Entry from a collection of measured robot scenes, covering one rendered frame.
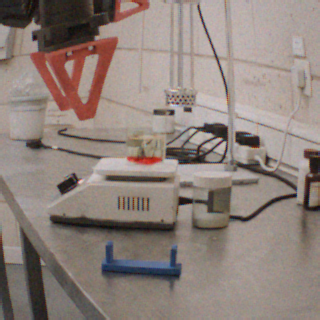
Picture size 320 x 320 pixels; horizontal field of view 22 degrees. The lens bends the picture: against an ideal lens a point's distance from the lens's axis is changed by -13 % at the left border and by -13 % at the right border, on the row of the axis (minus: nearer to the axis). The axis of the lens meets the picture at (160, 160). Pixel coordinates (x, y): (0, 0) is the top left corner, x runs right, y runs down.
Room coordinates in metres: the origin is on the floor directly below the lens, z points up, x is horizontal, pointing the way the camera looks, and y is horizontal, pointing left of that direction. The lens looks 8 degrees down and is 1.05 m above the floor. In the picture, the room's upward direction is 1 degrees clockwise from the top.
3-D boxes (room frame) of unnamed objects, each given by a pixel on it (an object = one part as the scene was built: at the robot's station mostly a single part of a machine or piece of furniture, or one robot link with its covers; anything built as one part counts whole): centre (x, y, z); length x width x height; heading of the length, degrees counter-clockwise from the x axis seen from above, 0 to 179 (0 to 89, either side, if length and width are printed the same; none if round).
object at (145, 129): (1.40, 0.02, 0.88); 0.07 x 0.06 x 0.08; 65
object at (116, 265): (1.09, 0.02, 0.77); 0.10 x 0.03 x 0.04; 85
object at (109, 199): (1.41, 0.06, 0.79); 0.22 x 0.13 x 0.08; 87
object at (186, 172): (1.83, -0.03, 0.76); 0.30 x 0.20 x 0.01; 107
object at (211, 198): (1.38, -0.08, 0.79); 0.06 x 0.06 x 0.08
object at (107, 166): (1.41, 0.03, 0.83); 0.12 x 0.12 x 0.01; 87
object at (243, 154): (2.21, -0.16, 0.77); 0.40 x 0.06 x 0.04; 17
